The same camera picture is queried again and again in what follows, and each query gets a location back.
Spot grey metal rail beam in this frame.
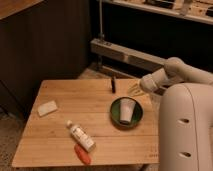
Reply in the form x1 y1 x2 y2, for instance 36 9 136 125
90 39 165 72

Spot vertical metal pole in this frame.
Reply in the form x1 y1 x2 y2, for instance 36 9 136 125
98 0 104 42

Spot white sponge block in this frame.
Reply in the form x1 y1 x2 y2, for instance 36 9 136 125
37 101 58 117

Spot white plastic bottle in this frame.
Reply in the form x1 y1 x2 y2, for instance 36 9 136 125
66 120 96 152

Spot cluttered upper shelf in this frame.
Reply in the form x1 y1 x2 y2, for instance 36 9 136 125
102 0 213 25

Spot orange carrot toy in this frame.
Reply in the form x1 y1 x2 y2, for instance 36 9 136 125
74 144 91 165

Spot green round plate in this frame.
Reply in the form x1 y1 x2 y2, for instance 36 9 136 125
110 97 143 129

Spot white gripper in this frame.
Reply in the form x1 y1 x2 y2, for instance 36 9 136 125
127 68 167 97

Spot white paper cup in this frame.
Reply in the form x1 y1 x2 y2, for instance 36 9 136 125
120 98 136 123

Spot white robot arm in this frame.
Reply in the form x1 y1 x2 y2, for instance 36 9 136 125
128 57 213 171

